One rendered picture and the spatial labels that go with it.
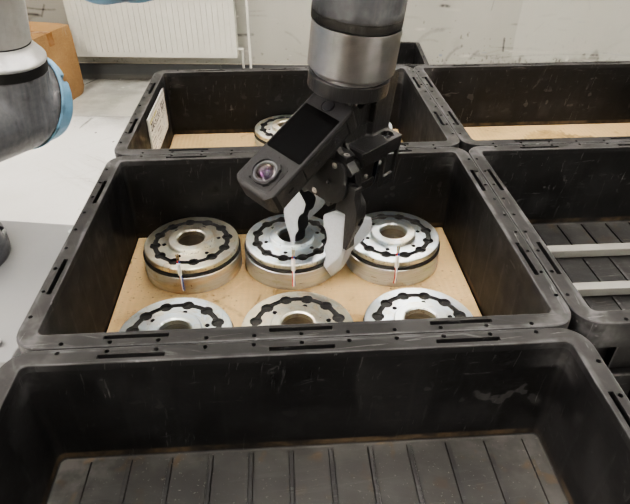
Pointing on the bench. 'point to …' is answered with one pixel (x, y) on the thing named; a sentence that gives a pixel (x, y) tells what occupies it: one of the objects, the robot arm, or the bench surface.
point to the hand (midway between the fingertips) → (311, 257)
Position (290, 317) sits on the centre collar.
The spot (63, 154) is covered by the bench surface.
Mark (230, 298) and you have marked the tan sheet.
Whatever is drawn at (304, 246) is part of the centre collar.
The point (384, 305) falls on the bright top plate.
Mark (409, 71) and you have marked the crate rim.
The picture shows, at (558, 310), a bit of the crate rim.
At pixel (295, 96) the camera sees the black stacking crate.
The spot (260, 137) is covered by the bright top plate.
